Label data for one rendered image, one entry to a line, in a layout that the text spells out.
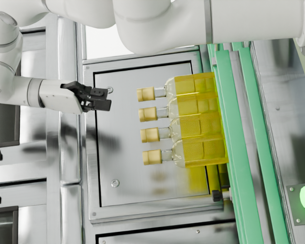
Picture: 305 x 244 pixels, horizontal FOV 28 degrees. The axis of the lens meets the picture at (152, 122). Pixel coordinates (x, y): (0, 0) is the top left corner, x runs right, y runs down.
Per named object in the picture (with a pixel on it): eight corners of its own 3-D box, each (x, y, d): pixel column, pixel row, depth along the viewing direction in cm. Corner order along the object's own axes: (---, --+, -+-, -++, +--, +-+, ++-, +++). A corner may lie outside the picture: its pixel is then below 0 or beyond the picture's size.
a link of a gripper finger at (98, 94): (80, 98, 151) (106, 101, 150) (77, 92, 148) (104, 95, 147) (83, 87, 152) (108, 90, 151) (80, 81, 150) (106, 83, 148)
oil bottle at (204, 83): (246, 77, 155) (163, 88, 156) (248, 66, 150) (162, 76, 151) (250, 97, 153) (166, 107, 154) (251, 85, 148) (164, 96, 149)
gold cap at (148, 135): (159, 130, 149) (141, 132, 149) (157, 124, 146) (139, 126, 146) (160, 143, 148) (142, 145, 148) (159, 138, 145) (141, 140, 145)
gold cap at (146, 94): (154, 90, 155) (137, 92, 155) (153, 83, 152) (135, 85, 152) (156, 102, 153) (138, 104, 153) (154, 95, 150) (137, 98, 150)
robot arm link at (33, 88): (34, 114, 159) (44, 115, 158) (24, 97, 151) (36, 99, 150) (41, 89, 162) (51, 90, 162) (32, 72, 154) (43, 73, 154)
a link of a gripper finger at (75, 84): (56, 94, 153) (78, 100, 154) (63, 81, 146) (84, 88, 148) (57, 90, 154) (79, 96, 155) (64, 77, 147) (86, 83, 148)
